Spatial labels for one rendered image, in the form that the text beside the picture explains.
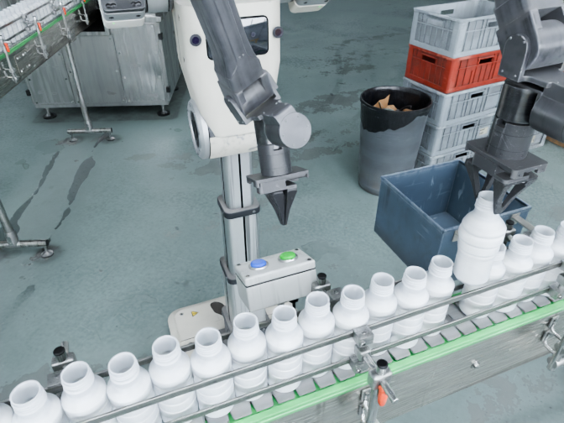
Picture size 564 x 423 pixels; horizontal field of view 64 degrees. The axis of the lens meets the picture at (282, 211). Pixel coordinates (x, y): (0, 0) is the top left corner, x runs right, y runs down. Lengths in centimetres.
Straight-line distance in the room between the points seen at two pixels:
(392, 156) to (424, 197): 135
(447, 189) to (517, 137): 100
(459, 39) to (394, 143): 70
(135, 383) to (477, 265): 57
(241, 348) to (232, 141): 60
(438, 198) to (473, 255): 89
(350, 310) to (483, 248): 24
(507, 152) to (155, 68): 376
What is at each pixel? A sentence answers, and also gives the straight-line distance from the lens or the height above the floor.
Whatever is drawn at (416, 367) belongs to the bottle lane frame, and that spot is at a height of 97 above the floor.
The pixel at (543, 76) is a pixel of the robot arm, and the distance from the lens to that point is 69.
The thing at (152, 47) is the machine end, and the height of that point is 64.
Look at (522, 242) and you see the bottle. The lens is 96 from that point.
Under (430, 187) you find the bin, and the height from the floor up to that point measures 86.
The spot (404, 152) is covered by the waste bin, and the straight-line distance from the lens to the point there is 299.
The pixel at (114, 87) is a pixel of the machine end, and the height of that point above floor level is 29.
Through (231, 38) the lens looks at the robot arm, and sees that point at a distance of 70.
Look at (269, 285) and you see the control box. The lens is 84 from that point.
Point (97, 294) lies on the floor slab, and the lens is 255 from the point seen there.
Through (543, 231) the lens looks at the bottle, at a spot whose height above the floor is 115.
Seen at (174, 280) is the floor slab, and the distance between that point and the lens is 250.
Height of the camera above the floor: 168
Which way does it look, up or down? 35 degrees down
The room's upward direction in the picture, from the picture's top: straight up
